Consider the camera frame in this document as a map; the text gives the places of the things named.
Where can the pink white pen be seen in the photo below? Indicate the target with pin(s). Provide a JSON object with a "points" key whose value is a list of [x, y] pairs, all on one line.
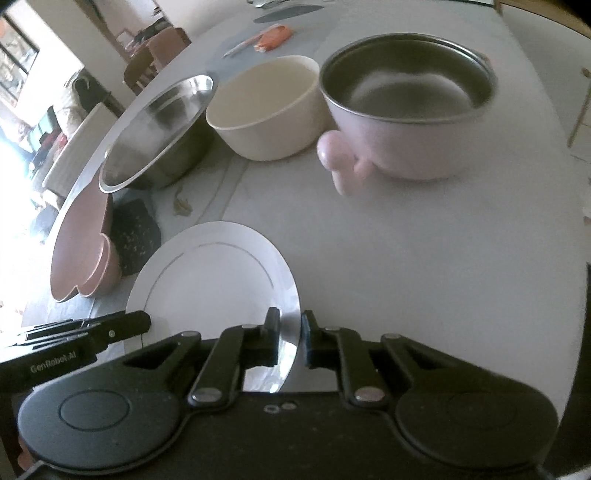
{"points": [[242, 45]]}

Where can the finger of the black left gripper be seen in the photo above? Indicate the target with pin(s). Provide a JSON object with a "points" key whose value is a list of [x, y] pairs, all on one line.
{"points": [[101, 331]]}

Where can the pink bear-shaped lid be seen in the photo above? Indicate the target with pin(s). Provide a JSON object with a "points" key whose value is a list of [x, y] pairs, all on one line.
{"points": [[85, 260]]}

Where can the stainless steel mixing bowl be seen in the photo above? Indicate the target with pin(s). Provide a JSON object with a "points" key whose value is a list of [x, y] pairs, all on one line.
{"points": [[165, 140]]}

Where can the patterned table runner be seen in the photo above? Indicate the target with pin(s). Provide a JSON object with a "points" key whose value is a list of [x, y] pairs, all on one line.
{"points": [[144, 219]]}

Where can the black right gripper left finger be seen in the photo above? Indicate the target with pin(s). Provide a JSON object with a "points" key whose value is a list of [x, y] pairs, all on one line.
{"points": [[237, 350]]}

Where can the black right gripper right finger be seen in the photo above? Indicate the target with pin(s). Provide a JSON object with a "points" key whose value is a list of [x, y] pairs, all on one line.
{"points": [[343, 351]]}

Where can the orange tube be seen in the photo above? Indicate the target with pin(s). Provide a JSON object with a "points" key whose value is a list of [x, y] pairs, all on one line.
{"points": [[273, 38]]}

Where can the cream ceramic bowl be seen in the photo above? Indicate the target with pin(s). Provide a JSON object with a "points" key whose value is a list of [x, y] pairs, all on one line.
{"points": [[271, 111]]}

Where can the beige sofa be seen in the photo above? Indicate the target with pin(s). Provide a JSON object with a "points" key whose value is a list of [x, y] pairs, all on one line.
{"points": [[72, 159]]}

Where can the wooden chair with pink cloth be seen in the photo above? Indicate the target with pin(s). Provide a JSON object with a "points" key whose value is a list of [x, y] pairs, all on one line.
{"points": [[153, 56]]}

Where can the pink steel-lined handled bowl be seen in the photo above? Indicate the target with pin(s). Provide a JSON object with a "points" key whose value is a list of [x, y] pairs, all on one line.
{"points": [[407, 104]]}

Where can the white round plate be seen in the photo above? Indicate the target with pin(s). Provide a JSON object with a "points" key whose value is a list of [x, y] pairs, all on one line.
{"points": [[214, 276]]}

